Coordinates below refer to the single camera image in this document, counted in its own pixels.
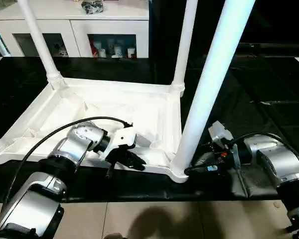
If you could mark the white plastic children's table top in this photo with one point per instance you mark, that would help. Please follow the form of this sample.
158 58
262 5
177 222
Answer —
89 107

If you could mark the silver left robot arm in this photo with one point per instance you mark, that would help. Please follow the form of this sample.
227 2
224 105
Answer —
40 189

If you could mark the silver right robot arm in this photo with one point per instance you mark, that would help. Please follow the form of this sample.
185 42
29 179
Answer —
279 164

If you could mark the black work mat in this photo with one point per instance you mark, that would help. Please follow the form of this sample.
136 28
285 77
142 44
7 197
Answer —
239 104

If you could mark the black metal bar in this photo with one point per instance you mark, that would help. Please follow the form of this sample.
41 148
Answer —
274 46

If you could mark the white glass-door cabinet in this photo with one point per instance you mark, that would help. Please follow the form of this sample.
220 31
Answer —
65 25

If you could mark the dark object on cabinet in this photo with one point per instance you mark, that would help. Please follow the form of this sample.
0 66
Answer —
92 6

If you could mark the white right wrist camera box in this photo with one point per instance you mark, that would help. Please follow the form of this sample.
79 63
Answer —
220 133

